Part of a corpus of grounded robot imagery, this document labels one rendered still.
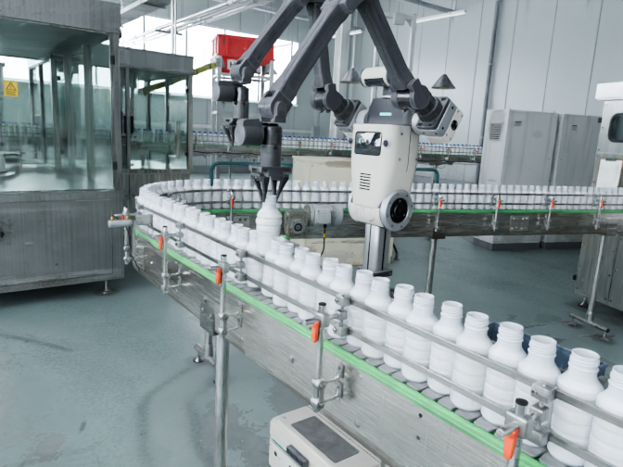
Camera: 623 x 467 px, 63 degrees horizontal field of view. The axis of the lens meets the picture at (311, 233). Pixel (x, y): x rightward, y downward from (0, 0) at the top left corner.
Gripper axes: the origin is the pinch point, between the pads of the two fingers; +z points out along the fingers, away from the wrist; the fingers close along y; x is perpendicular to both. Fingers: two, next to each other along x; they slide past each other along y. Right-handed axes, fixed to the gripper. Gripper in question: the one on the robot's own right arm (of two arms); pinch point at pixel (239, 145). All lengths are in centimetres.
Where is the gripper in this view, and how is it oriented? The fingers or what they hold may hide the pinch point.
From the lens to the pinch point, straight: 184.6
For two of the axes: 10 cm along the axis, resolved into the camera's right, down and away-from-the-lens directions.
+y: -8.0, 0.8, -5.9
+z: -0.5, 9.8, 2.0
